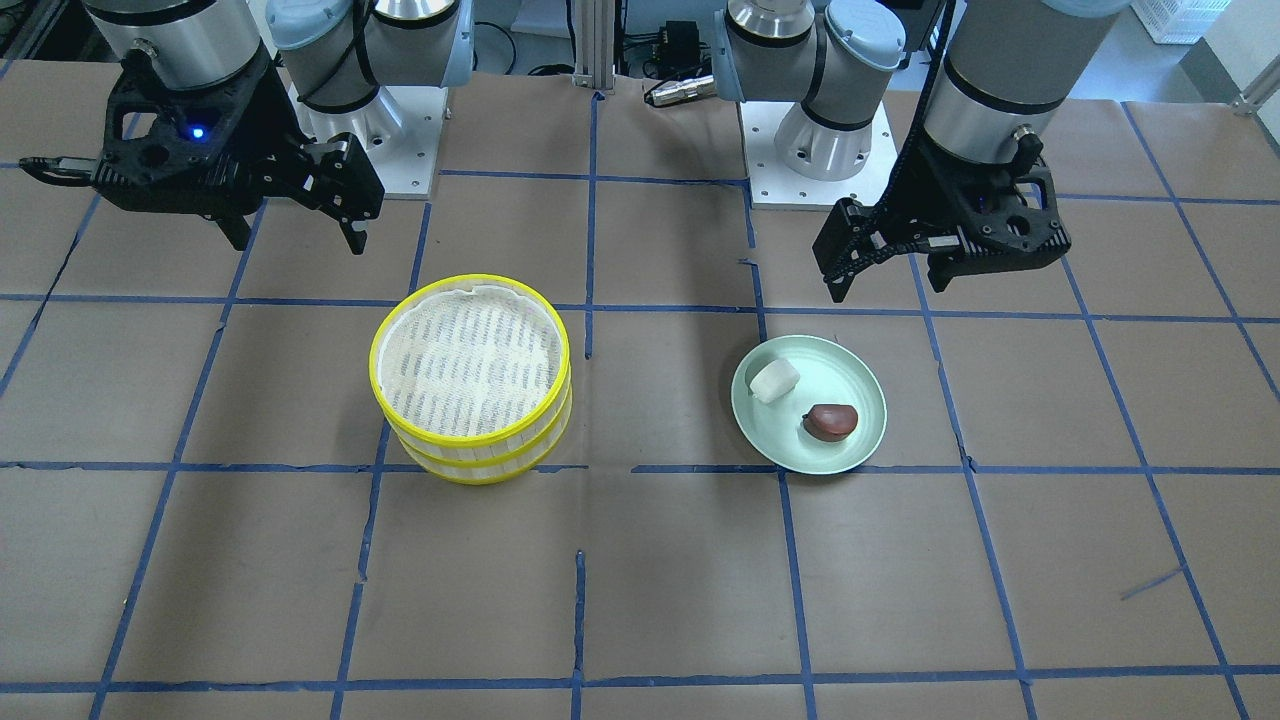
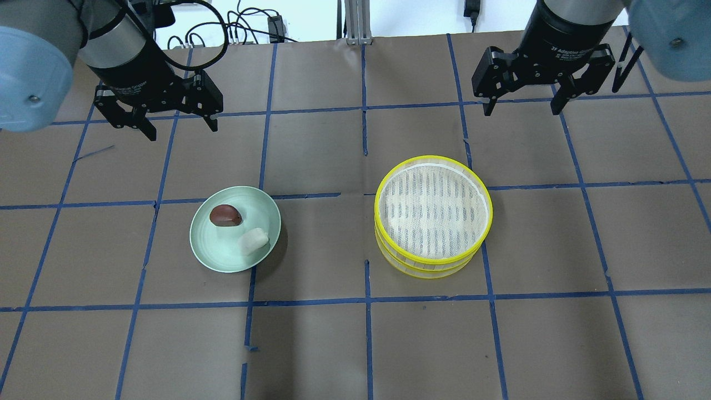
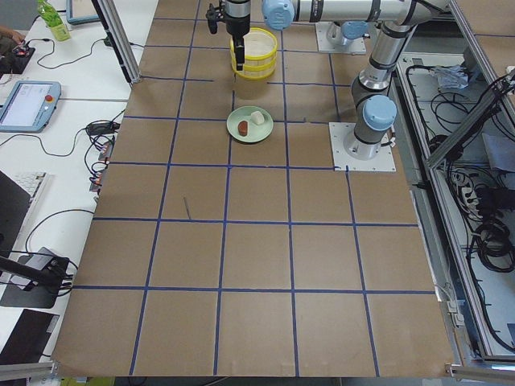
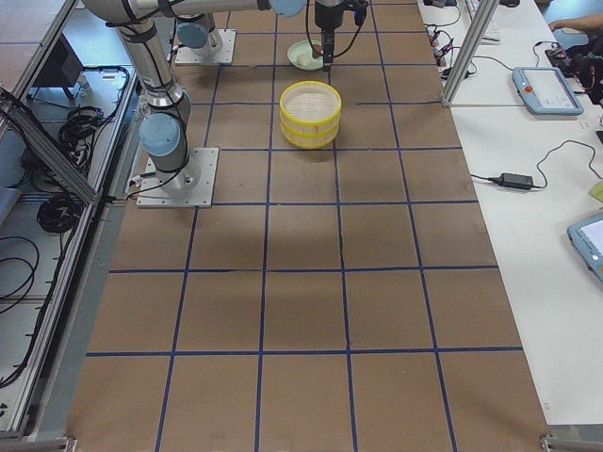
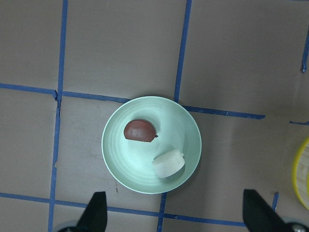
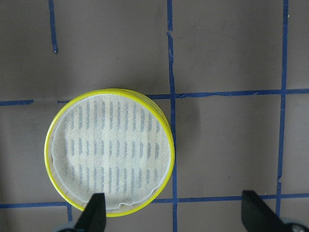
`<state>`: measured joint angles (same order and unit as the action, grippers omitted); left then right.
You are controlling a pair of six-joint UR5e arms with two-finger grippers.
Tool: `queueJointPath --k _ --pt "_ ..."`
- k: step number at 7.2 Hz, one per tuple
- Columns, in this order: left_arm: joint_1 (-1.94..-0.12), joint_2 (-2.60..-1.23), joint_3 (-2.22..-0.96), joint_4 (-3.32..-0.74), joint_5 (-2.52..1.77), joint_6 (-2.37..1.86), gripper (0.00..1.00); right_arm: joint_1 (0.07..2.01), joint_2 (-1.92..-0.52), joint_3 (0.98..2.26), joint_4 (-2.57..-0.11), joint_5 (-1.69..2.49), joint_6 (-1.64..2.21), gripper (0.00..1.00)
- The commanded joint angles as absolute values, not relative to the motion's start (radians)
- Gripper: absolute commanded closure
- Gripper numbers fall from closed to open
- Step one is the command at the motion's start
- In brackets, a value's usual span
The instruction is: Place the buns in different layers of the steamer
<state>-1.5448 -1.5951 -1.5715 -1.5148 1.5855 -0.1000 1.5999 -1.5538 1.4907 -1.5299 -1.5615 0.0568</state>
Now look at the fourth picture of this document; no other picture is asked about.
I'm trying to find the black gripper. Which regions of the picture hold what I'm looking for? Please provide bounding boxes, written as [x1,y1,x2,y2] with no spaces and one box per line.
[314,0,368,72]

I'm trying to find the white bun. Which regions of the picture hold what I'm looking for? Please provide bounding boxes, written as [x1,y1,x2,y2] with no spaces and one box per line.
[297,55,311,67]

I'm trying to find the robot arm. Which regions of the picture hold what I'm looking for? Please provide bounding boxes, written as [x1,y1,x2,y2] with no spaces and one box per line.
[85,1,368,207]
[176,13,222,55]

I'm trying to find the white steamer cloth top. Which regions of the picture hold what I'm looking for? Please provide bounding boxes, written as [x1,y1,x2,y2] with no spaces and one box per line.
[283,86,339,121]

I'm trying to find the person hand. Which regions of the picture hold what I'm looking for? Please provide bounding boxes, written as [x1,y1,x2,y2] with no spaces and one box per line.
[548,19,577,31]

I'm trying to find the green plate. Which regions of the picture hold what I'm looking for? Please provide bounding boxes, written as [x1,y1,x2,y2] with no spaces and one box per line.
[286,40,323,72]

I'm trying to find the teach pendant far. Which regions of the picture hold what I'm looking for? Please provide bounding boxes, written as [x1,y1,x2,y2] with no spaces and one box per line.
[512,67,583,116]

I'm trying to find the teach pendant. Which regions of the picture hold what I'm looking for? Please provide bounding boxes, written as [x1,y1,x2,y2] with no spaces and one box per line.
[566,213,602,282]
[512,67,583,116]

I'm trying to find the black power adapter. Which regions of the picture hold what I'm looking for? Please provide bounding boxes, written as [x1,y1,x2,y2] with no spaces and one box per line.
[488,172,535,190]

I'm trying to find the teach pendant near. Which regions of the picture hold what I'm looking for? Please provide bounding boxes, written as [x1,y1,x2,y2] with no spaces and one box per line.
[566,213,602,282]

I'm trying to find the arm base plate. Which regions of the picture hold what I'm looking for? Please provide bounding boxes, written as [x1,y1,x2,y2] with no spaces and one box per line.
[136,148,220,208]
[175,24,236,66]

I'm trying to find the aluminium frame post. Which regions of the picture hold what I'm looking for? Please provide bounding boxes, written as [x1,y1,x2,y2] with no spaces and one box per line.
[441,0,498,106]

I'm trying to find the aluminium frame rail left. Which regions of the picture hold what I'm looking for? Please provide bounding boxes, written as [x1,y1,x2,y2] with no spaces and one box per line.
[1,88,100,204]

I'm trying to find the coiled black cables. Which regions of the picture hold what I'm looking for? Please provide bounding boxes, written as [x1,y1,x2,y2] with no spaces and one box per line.
[36,192,79,234]

